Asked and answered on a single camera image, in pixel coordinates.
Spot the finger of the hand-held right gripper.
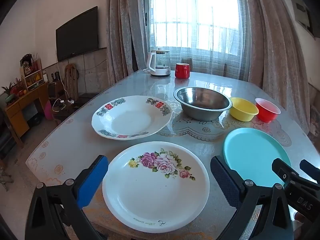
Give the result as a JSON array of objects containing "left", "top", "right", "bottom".
[
  {"left": 272, "top": 158, "right": 320, "bottom": 222},
  {"left": 299, "top": 159, "right": 320, "bottom": 182}
]

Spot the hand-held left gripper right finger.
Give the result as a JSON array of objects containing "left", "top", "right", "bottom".
[{"left": 210, "top": 156, "right": 294, "bottom": 240}]

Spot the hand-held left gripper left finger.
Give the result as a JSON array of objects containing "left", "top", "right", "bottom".
[{"left": 25, "top": 155, "right": 109, "bottom": 240}]

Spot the teal plastic plate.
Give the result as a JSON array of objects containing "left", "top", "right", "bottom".
[{"left": 223, "top": 127, "right": 292, "bottom": 188}]

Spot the white rose print plate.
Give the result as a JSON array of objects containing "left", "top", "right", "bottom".
[{"left": 102, "top": 141, "right": 210, "bottom": 233}]

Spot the white plate with red characters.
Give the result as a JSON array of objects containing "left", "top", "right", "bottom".
[{"left": 91, "top": 95, "right": 173, "bottom": 141}]

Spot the red plastic bowl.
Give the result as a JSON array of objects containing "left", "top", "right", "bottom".
[{"left": 255, "top": 98, "right": 281, "bottom": 123}]

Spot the yellow plastic bowl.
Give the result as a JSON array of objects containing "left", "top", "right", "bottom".
[{"left": 229, "top": 97, "right": 259, "bottom": 121}]

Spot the stainless steel bowl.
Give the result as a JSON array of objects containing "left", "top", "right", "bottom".
[{"left": 173, "top": 87, "right": 232, "bottom": 121}]

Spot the dark low table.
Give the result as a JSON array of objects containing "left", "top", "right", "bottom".
[{"left": 49, "top": 92, "right": 100, "bottom": 124}]

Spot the pink plastic object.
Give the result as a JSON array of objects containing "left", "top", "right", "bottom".
[{"left": 45, "top": 100, "right": 53, "bottom": 120}]

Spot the black small speaker box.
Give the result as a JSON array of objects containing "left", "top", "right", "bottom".
[{"left": 48, "top": 82, "right": 58, "bottom": 98}]

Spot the wooden cabinet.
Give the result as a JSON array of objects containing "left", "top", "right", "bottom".
[{"left": 4, "top": 82, "right": 49, "bottom": 143}]

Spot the light wooden chair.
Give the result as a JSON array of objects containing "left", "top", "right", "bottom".
[{"left": 64, "top": 63, "right": 79, "bottom": 100}]

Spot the red mug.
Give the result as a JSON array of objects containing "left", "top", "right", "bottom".
[{"left": 175, "top": 63, "right": 190, "bottom": 79}]

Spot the beige curtain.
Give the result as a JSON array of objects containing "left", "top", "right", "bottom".
[
  {"left": 106, "top": 0, "right": 150, "bottom": 79},
  {"left": 244, "top": 0, "right": 310, "bottom": 133}
]

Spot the small wooden shelf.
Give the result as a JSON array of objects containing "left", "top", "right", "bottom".
[{"left": 20, "top": 54, "right": 44, "bottom": 90}]

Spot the green potted plant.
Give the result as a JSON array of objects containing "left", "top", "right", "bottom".
[{"left": 2, "top": 82, "right": 16, "bottom": 103}]

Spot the white glass electric kettle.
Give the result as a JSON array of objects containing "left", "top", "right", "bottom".
[{"left": 143, "top": 50, "right": 172, "bottom": 77}]

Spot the white sheer curtain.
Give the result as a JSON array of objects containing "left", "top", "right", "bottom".
[{"left": 142, "top": 0, "right": 250, "bottom": 80}]

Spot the black flat screen television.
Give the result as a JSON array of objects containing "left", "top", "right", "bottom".
[{"left": 55, "top": 6, "right": 99, "bottom": 62}]

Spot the barred window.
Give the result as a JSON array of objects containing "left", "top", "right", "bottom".
[{"left": 149, "top": 0, "right": 240, "bottom": 55}]

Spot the black wall cable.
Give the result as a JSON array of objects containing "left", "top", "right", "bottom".
[{"left": 75, "top": 59, "right": 108, "bottom": 71}]

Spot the grey wall electrical box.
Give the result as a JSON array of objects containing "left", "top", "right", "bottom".
[{"left": 287, "top": 0, "right": 314, "bottom": 39}]

